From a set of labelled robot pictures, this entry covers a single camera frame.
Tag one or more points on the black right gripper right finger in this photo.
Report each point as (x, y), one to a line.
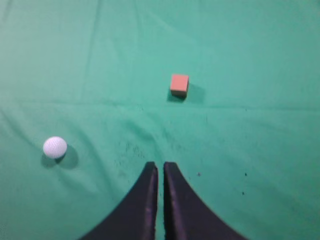
(186, 216)

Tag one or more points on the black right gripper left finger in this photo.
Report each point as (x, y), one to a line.
(135, 216)

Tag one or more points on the red cube block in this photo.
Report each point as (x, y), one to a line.
(179, 85)

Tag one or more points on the white dimpled golf ball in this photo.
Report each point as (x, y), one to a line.
(55, 147)

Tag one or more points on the green table cloth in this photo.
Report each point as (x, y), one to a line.
(97, 73)

